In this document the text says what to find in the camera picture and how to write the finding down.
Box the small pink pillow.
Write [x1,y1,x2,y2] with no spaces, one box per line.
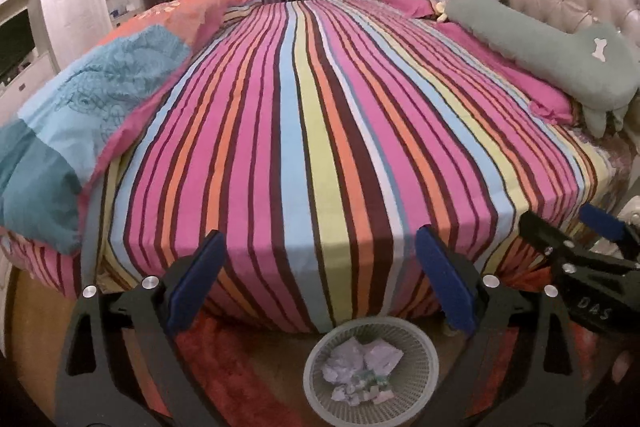
[381,0,442,19]

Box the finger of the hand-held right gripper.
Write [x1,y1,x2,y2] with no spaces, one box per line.
[517,211,637,277]
[579,202,640,250]

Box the striped bed sheet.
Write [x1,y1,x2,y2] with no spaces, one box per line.
[0,0,617,334]

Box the grey-white paper ball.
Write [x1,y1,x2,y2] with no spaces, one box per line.
[322,339,369,383]
[331,382,367,404]

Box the teal and orange quilt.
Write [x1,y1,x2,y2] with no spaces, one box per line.
[0,0,259,256]

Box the white plastic mesh basket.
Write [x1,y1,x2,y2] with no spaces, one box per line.
[302,318,441,425]

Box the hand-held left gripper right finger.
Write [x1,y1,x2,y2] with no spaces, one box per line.
[414,224,587,427]

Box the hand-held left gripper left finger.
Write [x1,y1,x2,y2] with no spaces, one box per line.
[52,229,227,427]

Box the red shaggy rug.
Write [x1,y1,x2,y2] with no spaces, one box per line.
[162,264,551,427]

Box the green bone-print long pillow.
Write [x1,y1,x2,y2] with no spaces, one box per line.
[443,0,640,138]

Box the large pink pillow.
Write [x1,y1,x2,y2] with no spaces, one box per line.
[434,20,577,126]

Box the black television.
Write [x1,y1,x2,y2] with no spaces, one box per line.
[0,13,34,81]

